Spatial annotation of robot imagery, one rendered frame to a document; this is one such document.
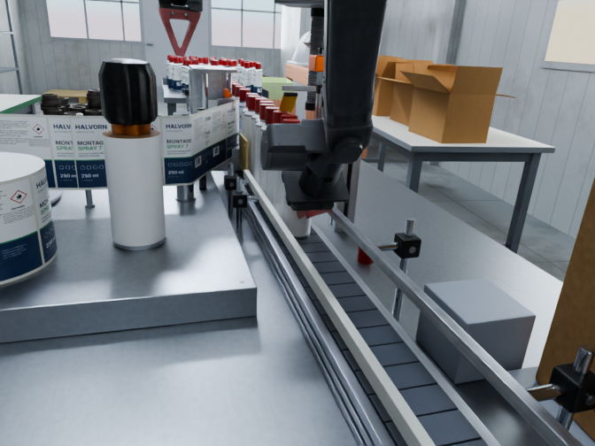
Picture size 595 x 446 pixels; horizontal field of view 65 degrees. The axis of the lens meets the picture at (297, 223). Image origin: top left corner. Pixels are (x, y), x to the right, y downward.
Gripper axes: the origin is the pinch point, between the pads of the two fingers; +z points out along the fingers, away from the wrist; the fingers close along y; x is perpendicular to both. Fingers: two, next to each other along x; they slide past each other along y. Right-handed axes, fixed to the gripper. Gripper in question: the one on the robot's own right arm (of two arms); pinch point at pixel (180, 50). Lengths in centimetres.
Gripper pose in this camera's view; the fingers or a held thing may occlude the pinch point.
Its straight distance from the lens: 89.5
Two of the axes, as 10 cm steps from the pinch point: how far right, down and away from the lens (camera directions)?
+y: 3.0, 3.7, -8.8
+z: -0.8, 9.3, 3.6
